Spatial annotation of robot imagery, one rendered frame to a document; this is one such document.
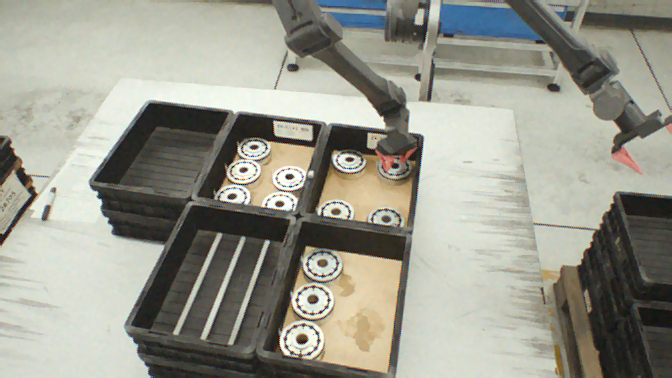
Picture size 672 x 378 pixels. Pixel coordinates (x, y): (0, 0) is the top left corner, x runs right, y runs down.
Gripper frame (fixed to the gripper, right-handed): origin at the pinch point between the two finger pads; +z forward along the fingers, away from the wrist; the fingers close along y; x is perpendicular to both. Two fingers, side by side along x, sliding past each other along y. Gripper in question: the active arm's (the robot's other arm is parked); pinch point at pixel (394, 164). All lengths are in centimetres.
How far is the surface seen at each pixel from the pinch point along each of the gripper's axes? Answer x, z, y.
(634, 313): -67, 40, 47
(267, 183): 19.7, 4.4, -33.0
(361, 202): -3.1, 4.7, -14.9
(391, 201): -8.0, 4.7, -7.6
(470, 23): 104, 45, 153
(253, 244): 1.9, 4.9, -48.3
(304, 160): 21.6, 4.2, -18.2
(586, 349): -60, 74, 49
